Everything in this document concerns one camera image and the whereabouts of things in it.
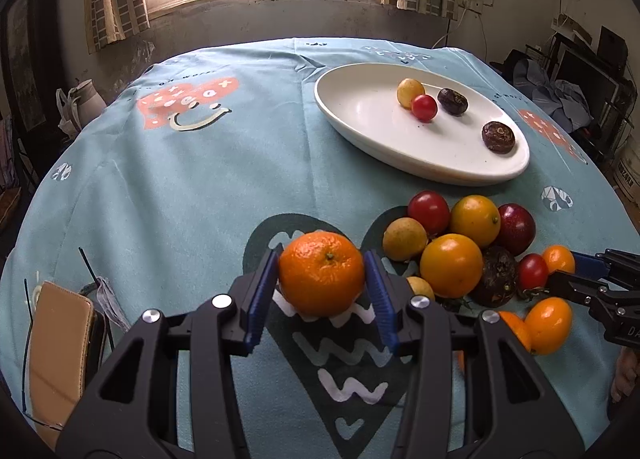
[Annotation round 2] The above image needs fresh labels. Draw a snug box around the pile of blue clothes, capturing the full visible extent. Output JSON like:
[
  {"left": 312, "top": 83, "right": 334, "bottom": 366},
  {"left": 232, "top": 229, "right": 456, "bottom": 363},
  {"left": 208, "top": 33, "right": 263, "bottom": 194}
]
[{"left": 512, "top": 59, "right": 596, "bottom": 130}]

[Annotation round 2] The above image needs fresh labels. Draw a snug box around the brown wrinkled passion fruit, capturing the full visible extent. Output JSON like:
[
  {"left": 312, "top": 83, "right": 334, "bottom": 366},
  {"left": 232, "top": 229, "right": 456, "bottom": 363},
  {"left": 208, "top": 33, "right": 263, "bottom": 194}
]
[{"left": 481, "top": 121, "right": 516, "bottom": 154}]

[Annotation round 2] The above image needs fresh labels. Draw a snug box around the black monitor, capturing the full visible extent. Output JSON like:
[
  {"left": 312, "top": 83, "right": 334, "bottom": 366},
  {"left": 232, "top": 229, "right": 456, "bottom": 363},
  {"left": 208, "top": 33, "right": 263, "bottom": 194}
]
[{"left": 550, "top": 26, "right": 631, "bottom": 130}]

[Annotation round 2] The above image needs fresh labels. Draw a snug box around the dark framed picture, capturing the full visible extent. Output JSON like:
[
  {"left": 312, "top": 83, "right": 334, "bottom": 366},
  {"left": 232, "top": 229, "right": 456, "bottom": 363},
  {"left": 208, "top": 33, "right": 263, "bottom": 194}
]
[{"left": 2, "top": 0, "right": 48, "bottom": 132}]

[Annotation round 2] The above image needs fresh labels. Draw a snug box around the small red cherry tomato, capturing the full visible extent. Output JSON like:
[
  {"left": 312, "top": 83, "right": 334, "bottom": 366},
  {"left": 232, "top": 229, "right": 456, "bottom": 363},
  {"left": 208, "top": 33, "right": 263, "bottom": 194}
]
[{"left": 411, "top": 94, "right": 439, "bottom": 122}]

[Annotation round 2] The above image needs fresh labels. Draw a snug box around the yellow lemon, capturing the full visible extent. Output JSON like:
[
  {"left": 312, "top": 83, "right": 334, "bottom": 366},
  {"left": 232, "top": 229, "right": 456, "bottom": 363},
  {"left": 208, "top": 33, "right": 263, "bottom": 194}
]
[{"left": 382, "top": 217, "right": 429, "bottom": 262}]

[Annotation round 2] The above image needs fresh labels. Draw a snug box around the small orange kumquat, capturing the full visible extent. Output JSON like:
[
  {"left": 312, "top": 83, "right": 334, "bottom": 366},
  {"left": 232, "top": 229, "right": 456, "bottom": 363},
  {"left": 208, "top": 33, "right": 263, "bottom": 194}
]
[{"left": 542, "top": 245, "right": 576, "bottom": 275}]

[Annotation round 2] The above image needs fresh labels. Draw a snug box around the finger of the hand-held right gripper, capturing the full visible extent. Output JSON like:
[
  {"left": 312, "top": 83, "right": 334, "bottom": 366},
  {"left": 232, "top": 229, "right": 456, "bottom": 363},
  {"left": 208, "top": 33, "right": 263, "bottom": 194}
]
[
  {"left": 542, "top": 270, "right": 609, "bottom": 308},
  {"left": 570, "top": 248, "right": 640, "bottom": 290}
]

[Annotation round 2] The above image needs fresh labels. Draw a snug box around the white bucket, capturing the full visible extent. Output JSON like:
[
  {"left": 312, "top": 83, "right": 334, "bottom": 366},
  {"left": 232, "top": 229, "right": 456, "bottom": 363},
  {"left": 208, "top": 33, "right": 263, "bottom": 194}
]
[{"left": 612, "top": 144, "right": 640, "bottom": 204}]

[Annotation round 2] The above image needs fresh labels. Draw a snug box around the brown leather wallet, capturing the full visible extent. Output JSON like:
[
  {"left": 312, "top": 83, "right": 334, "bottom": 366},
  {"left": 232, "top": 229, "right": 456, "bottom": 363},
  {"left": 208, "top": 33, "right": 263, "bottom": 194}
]
[{"left": 27, "top": 281, "right": 107, "bottom": 450}]

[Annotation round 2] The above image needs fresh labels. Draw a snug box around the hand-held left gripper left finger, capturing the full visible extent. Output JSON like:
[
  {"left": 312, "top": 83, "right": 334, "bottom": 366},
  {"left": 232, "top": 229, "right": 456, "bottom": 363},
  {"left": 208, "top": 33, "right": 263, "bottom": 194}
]
[{"left": 55, "top": 246, "right": 281, "bottom": 459}]

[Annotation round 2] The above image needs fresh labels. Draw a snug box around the dark wrinkled passion fruit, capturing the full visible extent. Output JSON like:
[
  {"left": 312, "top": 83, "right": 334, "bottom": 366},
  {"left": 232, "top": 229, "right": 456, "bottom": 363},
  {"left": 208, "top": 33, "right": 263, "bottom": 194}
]
[{"left": 470, "top": 246, "right": 519, "bottom": 309}]

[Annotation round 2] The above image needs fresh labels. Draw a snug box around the large yellow-orange citrus fruit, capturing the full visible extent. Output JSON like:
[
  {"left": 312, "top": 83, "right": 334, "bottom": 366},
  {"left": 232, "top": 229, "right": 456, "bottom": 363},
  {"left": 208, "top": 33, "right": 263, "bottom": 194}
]
[{"left": 419, "top": 233, "right": 484, "bottom": 300}]

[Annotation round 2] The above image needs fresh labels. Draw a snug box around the dark purple passion fruit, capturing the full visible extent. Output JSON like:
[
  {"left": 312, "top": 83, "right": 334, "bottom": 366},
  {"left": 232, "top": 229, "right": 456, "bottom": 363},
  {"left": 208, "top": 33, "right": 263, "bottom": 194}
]
[{"left": 437, "top": 88, "right": 469, "bottom": 116}]

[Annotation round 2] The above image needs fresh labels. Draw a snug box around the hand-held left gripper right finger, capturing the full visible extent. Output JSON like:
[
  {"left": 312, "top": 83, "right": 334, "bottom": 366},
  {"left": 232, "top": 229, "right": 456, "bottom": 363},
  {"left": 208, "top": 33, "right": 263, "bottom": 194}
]
[{"left": 362, "top": 250, "right": 586, "bottom": 459}]

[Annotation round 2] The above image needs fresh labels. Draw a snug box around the dark red plum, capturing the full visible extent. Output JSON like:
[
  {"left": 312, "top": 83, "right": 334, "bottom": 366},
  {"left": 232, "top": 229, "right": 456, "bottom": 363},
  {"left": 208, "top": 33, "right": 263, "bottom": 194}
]
[{"left": 496, "top": 204, "right": 537, "bottom": 257}]

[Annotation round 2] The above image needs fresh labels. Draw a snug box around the orange mandarin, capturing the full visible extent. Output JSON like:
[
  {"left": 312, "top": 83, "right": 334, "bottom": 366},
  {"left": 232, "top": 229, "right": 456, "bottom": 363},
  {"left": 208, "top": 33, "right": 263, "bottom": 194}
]
[{"left": 277, "top": 230, "right": 366, "bottom": 318}]

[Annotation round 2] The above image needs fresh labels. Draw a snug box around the white kettle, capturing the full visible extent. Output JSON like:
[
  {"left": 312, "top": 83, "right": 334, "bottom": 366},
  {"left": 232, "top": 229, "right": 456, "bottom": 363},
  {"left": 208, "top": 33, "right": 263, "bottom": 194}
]
[{"left": 67, "top": 79, "right": 108, "bottom": 132}]

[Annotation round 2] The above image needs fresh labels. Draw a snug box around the oval orange kumquat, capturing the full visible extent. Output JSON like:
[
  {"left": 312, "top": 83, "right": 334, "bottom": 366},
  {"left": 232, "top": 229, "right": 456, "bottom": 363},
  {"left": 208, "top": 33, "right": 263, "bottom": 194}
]
[{"left": 524, "top": 297, "right": 573, "bottom": 356}]

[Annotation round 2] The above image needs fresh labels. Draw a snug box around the white oval plate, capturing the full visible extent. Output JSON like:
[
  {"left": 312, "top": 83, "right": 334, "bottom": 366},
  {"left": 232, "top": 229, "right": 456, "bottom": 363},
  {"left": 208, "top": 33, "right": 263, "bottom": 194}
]
[{"left": 313, "top": 63, "right": 531, "bottom": 187}]

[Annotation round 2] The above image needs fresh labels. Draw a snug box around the small pale yellow fruit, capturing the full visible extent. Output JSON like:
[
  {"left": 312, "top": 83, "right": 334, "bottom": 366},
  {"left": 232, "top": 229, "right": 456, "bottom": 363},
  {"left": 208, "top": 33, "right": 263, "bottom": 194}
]
[{"left": 406, "top": 276, "right": 436, "bottom": 301}]

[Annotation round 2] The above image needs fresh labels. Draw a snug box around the person's right hand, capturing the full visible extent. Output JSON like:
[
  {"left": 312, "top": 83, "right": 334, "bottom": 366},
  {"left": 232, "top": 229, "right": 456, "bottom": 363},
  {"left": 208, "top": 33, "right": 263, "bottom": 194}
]
[{"left": 611, "top": 348, "right": 640, "bottom": 405}]

